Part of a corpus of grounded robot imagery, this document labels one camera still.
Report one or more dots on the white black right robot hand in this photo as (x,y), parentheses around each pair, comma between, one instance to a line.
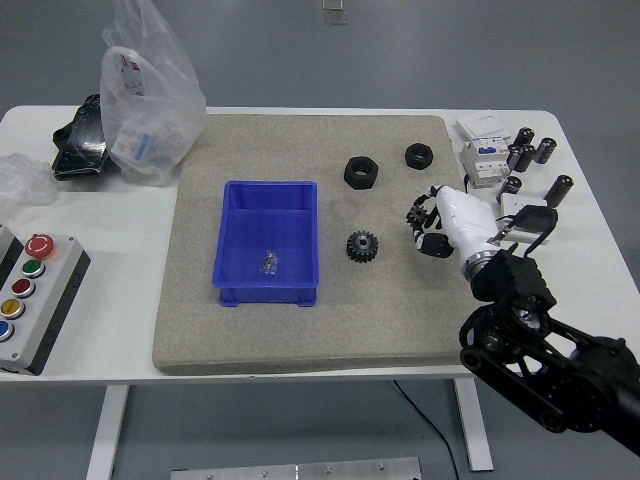
(465,220)

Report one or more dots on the small black gear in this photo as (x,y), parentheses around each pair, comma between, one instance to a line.
(415,216)

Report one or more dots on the large black gear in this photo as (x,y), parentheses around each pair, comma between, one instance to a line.
(362,248)

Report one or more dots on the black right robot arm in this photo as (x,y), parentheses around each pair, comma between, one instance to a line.
(515,285)

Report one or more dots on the small black hex nut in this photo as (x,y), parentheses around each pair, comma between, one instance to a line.
(419,155)

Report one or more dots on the large black hex nut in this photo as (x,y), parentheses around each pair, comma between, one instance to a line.
(361,173)

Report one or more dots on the blue plastic box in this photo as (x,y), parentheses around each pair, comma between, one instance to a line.
(240,240)

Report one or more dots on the grey push-button control box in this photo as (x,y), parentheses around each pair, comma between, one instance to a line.
(50,300)

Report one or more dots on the black capacitor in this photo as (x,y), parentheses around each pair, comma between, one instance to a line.
(510,188)
(546,150)
(559,190)
(514,157)
(528,158)
(524,136)

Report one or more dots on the white circuit breaker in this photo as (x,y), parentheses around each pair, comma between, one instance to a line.
(482,162)

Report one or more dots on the black block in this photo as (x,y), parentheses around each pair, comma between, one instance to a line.
(537,217)

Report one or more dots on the grey-brown mat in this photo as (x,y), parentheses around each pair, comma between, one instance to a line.
(380,310)

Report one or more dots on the white table leg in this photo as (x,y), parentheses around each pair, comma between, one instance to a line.
(107,430)
(475,425)

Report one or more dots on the clear floor marker square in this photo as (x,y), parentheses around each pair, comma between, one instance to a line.
(333,4)

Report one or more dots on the silver metal plate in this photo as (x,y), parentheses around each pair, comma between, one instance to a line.
(295,471)

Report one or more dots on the clear plastic bag with boxes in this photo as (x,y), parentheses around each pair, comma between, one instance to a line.
(150,100)

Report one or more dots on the black plastic-wrapped part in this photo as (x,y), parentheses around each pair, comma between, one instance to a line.
(80,145)

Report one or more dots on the crumpled clear plastic wrap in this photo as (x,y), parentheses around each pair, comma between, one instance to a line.
(22,180)

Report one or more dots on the white switch panel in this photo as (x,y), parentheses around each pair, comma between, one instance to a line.
(482,126)

